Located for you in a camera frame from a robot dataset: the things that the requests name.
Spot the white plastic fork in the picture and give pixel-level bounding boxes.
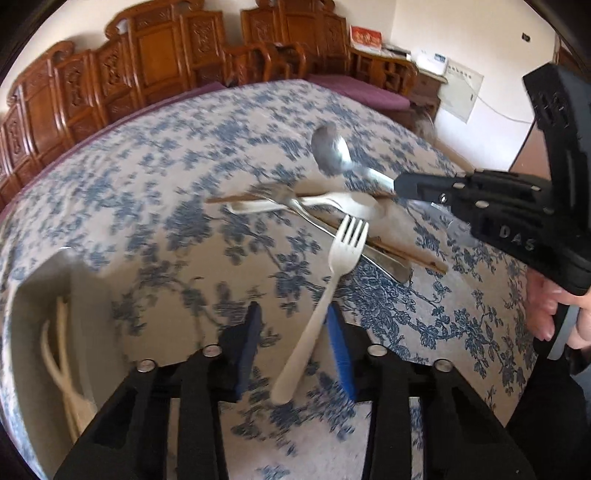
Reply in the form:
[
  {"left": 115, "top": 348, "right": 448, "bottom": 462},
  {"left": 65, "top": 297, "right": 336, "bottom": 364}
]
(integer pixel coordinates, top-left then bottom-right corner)
[{"left": 270, "top": 216, "right": 370, "bottom": 406}]

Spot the white wall cable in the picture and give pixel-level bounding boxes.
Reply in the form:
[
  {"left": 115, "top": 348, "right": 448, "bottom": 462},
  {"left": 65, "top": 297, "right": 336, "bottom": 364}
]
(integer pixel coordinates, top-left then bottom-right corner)
[{"left": 475, "top": 92, "right": 532, "bottom": 124}]

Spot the wooden side table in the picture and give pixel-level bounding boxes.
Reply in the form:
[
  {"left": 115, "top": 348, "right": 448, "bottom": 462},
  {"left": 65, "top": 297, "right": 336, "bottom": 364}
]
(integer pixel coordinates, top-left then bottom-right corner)
[{"left": 411, "top": 60, "right": 448, "bottom": 116}]

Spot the carved wooden sofa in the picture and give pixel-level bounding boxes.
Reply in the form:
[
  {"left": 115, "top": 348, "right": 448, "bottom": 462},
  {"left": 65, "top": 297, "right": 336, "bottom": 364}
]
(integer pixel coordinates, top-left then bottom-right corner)
[{"left": 0, "top": 0, "right": 278, "bottom": 208}]

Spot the white wall cabinet door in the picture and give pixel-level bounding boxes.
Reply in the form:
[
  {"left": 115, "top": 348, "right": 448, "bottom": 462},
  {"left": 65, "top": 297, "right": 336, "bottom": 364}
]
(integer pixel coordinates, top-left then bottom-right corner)
[{"left": 438, "top": 62, "right": 485, "bottom": 123}]

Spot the metal fork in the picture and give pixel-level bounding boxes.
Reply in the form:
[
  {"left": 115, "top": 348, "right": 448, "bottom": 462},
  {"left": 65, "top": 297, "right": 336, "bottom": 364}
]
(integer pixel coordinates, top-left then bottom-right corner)
[{"left": 254, "top": 182, "right": 413, "bottom": 284}]

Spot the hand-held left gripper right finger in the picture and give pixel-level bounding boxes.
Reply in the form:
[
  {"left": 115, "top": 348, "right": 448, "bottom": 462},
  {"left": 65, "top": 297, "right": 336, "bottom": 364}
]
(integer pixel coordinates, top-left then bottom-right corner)
[{"left": 325, "top": 302, "right": 536, "bottom": 480}]

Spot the clear plastic bag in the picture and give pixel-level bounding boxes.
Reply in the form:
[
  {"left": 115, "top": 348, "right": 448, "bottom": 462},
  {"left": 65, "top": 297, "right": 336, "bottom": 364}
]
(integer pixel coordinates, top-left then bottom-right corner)
[{"left": 411, "top": 108, "right": 437, "bottom": 139}]

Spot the purple armchair cushion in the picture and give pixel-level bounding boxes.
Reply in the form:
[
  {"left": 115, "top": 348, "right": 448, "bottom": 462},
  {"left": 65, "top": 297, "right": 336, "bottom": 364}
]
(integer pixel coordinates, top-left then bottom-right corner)
[{"left": 307, "top": 74, "right": 411, "bottom": 110}]

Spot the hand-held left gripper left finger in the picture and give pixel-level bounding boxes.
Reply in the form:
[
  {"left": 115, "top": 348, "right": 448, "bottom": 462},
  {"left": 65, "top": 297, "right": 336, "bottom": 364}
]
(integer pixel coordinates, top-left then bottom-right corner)
[{"left": 53, "top": 302, "right": 264, "bottom": 480}]

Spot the blue floral tablecloth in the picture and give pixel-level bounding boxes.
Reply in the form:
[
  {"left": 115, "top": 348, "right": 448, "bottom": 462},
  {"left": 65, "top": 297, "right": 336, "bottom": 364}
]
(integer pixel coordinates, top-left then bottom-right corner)
[{"left": 0, "top": 79, "right": 539, "bottom": 480}]

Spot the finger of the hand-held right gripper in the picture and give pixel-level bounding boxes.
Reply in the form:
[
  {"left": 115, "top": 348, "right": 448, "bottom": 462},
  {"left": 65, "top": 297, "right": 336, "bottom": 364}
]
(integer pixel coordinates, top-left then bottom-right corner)
[{"left": 394, "top": 173, "right": 465, "bottom": 204}]

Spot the grey metal tin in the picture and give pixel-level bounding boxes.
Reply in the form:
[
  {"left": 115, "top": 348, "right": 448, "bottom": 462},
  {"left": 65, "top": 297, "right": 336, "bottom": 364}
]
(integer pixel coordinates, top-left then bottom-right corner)
[{"left": 0, "top": 249, "right": 125, "bottom": 480}]

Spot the white plastic spoon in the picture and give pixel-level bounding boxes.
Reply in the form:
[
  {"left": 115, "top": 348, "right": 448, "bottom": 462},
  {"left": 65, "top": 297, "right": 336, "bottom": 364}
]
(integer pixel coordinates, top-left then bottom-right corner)
[{"left": 225, "top": 191, "right": 387, "bottom": 222}]

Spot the person's right hand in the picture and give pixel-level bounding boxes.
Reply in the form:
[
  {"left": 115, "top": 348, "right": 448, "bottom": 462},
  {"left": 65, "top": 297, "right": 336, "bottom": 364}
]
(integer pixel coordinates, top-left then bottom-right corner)
[{"left": 526, "top": 270, "right": 591, "bottom": 352}]

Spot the white box with blue print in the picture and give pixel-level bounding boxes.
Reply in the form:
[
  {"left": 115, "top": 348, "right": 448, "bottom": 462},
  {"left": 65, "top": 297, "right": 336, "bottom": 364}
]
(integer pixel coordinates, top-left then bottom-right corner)
[{"left": 416, "top": 50, "right": 448, "bottom": 77}]

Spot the carved wooden armchair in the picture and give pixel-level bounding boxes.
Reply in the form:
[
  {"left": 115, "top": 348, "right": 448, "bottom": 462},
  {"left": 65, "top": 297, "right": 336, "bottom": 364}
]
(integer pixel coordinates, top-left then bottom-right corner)
[{"left": 240, "top": 0, "right": 419, "bottom": 112}]

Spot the metal spoon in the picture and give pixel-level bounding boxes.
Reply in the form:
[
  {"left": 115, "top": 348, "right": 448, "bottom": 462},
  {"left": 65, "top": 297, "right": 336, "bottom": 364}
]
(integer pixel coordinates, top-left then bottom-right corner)
[{"left": 311, "top": 122, "right": 400, "bottom": 192}]

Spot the person's dark clothing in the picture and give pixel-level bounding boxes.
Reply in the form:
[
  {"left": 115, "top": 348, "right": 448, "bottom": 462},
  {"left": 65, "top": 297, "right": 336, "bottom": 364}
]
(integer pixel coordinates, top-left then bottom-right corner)
[{"left": 508, "top": 342, "right": 591, "bottom": 480}]

